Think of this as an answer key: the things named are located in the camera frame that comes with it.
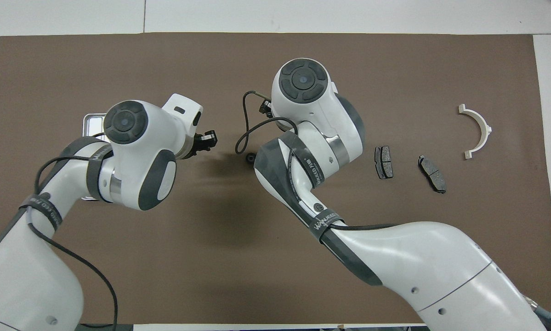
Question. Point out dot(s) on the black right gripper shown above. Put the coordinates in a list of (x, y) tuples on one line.
[(266, 108)]

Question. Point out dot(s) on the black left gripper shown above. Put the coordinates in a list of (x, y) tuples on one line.
[(193, 149)]

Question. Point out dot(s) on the black bearing gear silver centre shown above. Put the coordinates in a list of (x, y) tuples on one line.
[(249, 159)]

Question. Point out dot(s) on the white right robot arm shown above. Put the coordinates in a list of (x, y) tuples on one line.
[(417, 262)]

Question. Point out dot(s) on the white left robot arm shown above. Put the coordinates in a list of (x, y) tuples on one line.
[(27, 276)]

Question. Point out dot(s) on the silver metal compartment tray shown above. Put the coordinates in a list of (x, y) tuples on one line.
[(93, 124)]

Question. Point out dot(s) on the short dark grey brake pad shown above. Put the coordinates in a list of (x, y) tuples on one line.
[(384, 163)]

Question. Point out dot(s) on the brown table mat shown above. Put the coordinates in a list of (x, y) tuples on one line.
[(266, 285)]

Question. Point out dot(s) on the long dark grey brake pad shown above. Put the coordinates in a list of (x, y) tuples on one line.
[(432, 174)]

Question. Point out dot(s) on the white semicircular plastic bracket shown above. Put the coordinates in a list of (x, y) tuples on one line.
[(475, 117)]

